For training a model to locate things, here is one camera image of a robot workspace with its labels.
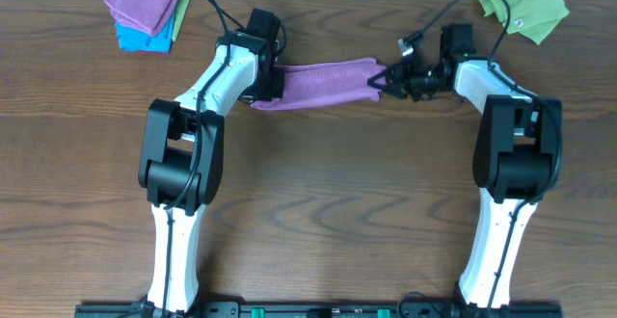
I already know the purple microfiber cloth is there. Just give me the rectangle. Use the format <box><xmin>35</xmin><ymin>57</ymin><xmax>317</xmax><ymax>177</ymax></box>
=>
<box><xmin>252</xmin><ymin>58</ymin><xmax>386</xmax><ymax>111</ymax></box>

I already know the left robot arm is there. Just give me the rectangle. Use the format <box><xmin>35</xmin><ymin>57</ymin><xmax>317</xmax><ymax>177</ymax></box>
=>
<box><xmin>138</xmin><ymin>9</ymin><xmax>284</xmax><ymax>317</ymax></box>

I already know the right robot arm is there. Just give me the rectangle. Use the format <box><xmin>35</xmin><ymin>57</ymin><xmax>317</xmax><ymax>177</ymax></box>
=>
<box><xmin>367</xmin><ymin>24</ymin><xmax>563</xmax><ymax>317</ymax></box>

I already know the folded green cloth in stack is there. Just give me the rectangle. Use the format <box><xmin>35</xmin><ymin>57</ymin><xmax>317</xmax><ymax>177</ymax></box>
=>
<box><xmin>172</xmin><ymin>0</ymin><xmax>190</xmax><ymax>41</ymax></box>

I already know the crumpled green cloth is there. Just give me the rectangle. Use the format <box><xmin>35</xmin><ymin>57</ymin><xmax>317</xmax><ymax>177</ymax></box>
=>
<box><xmin>478</xmin><ymin>0</ymin><xmax>570</xmax><ymax>45</ymax></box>

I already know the folded blue cloth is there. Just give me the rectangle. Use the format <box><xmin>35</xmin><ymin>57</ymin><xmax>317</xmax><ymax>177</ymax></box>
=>
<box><xmin>116</xmin><ymin>14</ymin><xmax>174</xmax><ymax>54</ymax></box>

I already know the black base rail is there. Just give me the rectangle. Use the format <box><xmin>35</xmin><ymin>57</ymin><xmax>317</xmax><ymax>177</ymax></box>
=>
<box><xmin>74</xmin><ymin>300</ymin><xmax>564</xmax><ymax>318</ymax></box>

